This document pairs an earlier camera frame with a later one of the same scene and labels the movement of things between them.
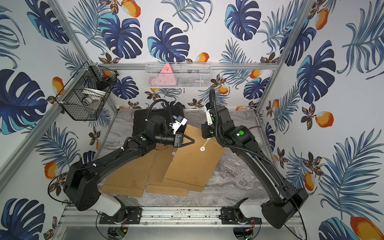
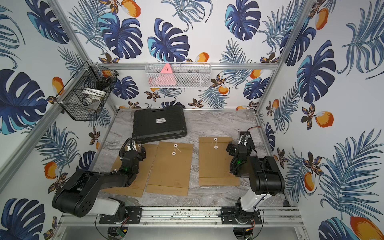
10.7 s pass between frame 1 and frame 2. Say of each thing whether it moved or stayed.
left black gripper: moved
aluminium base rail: stayed
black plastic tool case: stayed
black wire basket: stayed
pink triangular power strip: stayed
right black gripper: moved
